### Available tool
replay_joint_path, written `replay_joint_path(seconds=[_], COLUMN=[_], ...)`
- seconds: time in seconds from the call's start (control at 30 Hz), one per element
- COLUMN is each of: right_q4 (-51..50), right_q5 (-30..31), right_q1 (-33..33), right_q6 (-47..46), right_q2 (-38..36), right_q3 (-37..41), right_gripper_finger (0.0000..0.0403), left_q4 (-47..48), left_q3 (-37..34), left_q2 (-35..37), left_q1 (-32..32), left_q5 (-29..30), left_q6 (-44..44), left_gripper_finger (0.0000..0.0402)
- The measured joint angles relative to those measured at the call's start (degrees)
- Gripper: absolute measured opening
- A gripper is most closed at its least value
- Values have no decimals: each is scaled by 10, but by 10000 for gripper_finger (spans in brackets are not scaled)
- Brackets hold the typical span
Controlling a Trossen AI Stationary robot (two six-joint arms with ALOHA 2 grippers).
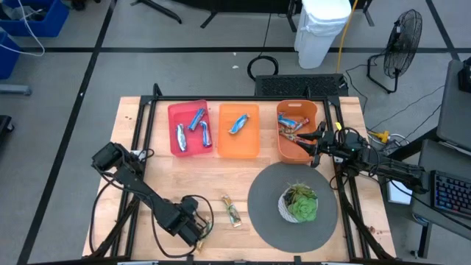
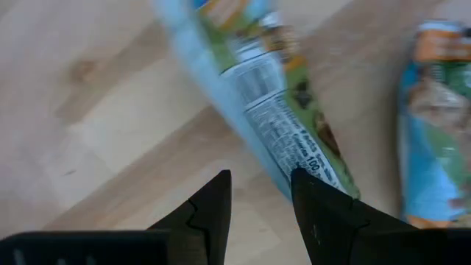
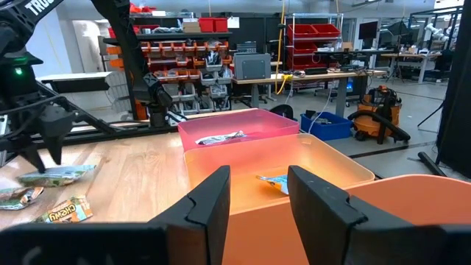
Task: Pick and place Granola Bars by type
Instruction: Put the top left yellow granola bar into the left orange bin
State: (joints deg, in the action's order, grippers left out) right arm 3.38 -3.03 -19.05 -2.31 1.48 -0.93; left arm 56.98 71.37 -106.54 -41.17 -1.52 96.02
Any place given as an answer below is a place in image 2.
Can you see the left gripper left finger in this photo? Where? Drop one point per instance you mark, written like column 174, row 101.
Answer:
column 209, row 221

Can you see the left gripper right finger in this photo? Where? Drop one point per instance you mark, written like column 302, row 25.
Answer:
column 324, row 221

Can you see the silver green granola bar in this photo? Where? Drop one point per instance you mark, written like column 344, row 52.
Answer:
column 272, row 110

